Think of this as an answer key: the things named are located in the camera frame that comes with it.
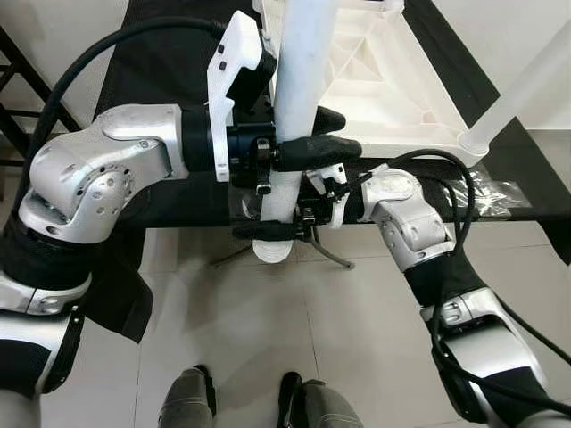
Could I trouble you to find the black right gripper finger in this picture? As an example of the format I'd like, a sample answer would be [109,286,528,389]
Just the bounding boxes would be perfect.
[231,222,310,243]

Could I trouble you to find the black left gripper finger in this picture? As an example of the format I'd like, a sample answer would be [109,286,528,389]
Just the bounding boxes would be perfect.
[307,104,349,136]
[271,134,363,173]

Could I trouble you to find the white plastic table leg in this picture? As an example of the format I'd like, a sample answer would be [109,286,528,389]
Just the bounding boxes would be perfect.
[252,0,342,265]
[457,25,571,160]

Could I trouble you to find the white plastic children table top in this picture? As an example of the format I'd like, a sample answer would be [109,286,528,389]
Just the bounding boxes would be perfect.
[254,0,501,168]

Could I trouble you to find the clear plastic tape piece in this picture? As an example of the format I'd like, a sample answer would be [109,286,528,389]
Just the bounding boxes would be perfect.
[228,191,270,225]
[453,168,534,221]

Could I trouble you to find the black tablecloth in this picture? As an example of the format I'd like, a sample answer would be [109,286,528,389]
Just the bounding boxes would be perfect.
[85,0,571,344]

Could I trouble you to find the grey robot left leg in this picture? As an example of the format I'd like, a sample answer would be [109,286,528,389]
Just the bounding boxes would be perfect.
[158,364,218,428]

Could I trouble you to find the black metal folding rack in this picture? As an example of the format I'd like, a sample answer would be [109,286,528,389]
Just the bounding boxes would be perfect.
[0,25,56,163]

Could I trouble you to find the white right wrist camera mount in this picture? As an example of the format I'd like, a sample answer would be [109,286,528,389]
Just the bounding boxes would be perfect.
[303,160,355,230]

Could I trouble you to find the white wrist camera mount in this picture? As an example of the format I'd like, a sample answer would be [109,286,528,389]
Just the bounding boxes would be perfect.
[206,10,279,185]
[303,160,355,230]

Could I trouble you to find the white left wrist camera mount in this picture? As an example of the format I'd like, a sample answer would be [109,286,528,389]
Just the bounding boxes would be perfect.
[206,10,279,185]

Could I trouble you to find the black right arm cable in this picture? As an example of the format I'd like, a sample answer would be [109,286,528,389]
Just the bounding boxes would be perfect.
[360,147,571,422]

